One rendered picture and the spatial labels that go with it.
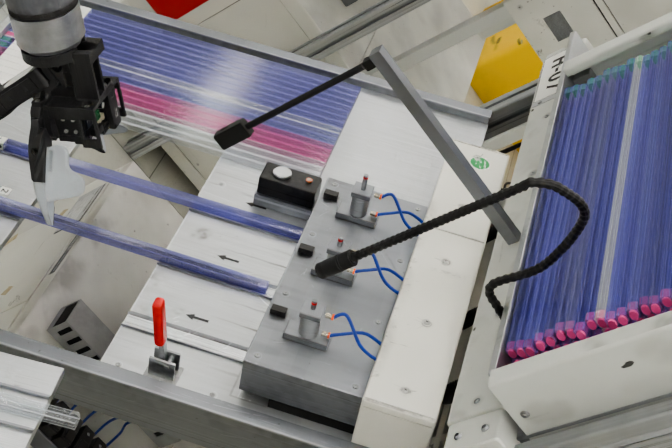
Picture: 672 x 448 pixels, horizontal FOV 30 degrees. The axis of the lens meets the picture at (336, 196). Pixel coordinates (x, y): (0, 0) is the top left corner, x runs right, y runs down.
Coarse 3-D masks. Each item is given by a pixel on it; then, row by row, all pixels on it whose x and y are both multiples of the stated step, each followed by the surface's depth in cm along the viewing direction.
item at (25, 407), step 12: (0, 396) 119; (12, 396) 119; (0, 408) 119; (12, 408) 119; (24, 408) 119; (36, 408) 119; (48, 408) 119; (60, 408) 119; (48, 420) 119; (60, 420) 118; (72, 420) 118
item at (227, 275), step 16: (0, 208) 153; (16, 208) 152; (32, 208) 153; (64, 224) 152; (80, 224) 152; (96, 240) 152; (112, 240) 151; (128, 240) 152; (160, 256) 151; (176, 256) 151; (208, 272) 150; (224, 272) 150; (240, 272) 151; (256, 288) 150
